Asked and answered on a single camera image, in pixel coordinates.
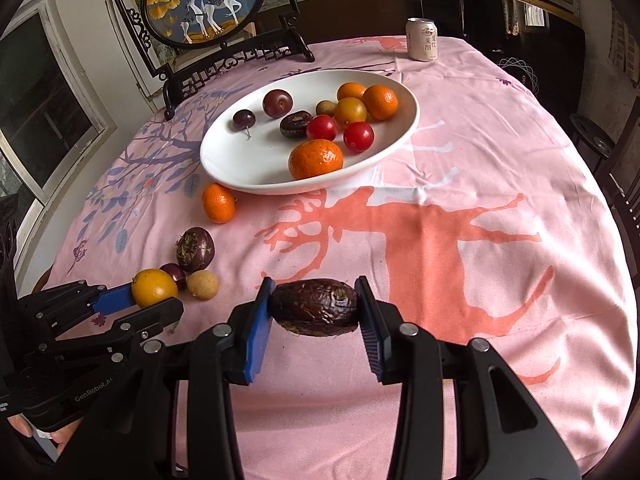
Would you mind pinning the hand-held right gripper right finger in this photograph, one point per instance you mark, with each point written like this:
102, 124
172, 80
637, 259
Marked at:
372, 332

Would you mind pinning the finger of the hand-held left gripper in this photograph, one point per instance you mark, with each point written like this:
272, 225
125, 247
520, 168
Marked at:
150, 314
115, 299

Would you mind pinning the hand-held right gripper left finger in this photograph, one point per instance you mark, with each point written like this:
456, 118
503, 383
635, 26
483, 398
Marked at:
257, 332

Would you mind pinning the large yellow orange fruit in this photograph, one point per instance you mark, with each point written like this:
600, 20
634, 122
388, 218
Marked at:
154, 287

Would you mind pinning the dark wrinkled passion fruit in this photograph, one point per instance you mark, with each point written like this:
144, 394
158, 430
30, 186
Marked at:
195, 248
295, 126
315, 306

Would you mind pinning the white round plate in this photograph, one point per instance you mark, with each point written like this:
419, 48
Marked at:
240, 160

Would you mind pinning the large tangerine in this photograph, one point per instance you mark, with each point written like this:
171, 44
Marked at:
316, 159

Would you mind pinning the red cherry tomato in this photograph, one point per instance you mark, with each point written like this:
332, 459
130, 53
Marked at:
321, 127
358, 136

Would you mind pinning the small dark plum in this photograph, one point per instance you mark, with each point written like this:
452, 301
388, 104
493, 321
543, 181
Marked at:
172, 272
243, 119

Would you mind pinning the small yellow tomato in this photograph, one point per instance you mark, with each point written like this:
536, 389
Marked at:
350, 111

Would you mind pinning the tan longan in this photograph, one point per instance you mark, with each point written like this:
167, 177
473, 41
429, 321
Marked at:
202, 284
325, 107

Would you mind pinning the small tangerine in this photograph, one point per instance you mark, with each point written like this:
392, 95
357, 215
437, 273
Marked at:
382, 102
218, 203

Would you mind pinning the red purple plum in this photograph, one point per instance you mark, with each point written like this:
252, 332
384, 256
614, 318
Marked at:
277, 102

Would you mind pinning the oval orange kumquat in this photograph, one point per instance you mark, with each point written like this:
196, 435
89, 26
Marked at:
350, 90

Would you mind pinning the person's left hand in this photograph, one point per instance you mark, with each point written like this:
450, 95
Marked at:
67, 440

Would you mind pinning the pink printed tablecloth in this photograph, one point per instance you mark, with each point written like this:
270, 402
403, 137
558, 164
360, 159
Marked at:
425, 260

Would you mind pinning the white framed window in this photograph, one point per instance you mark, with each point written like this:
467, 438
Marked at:
45, 105

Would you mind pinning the dark wooden slatted chair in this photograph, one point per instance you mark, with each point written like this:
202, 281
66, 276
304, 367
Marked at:
625, 180

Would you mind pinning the dark round stool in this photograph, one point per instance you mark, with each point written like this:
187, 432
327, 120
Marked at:
592, 135

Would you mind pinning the beige drink can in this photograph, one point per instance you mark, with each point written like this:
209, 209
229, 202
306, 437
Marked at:
422, 40

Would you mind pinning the round deer painting table screen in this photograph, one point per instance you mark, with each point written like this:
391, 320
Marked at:
200, 0

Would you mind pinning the black panel with round pattern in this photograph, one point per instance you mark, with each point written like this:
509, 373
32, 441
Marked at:
500, 25

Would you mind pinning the bamboo blind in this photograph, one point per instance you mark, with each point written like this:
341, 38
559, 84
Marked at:
622, 45

